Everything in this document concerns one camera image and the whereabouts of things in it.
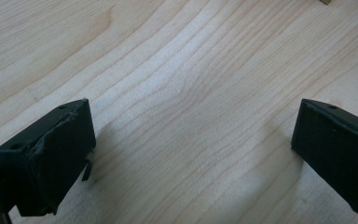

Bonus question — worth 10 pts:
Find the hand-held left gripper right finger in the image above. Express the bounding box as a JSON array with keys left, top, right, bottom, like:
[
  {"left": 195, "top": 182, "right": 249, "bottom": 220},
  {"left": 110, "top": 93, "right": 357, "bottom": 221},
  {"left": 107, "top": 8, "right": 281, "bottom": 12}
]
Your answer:
[{"left": 290, "top": 98, "right": 358, "bottom": 217}]

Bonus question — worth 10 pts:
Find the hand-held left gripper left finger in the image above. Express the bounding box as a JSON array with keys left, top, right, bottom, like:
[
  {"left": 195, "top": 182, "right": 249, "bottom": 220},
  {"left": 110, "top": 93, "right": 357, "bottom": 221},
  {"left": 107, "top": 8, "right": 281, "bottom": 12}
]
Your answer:
[{"left": 0, "top": 98, "right": 97, "bottom": 217}]

